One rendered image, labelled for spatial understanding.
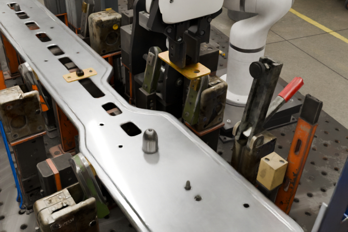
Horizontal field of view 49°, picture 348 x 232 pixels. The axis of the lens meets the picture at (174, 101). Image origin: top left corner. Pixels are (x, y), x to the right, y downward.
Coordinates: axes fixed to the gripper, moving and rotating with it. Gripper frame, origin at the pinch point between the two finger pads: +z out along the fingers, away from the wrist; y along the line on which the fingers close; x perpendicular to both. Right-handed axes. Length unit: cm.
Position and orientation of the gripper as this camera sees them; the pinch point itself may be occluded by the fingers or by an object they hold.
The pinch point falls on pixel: (184, 49)
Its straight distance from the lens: 54.4
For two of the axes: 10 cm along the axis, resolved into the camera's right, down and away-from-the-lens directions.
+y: -8.1, 3.1, -5.0
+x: 5.9, 4.8, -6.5
